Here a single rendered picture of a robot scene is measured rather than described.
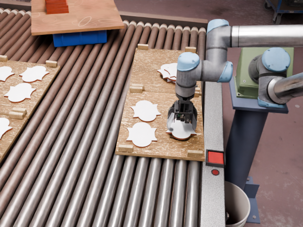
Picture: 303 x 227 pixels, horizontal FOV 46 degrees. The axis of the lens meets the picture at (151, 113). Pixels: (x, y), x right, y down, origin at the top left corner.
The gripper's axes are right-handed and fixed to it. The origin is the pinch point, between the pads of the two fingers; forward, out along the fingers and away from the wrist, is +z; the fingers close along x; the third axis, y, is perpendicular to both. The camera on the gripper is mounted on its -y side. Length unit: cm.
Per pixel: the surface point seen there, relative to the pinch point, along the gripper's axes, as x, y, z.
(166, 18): -10, -105, 3
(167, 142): -5.2, 7.7, 1.8
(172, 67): -4.6, -42.1, -1.4
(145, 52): -20, -62, 3
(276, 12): 119, -306, 84
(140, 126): -17.2, 0.1, 0.9
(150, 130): -12.7, 2.4, 0.9
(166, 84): -7.2, -32.6, 2.6
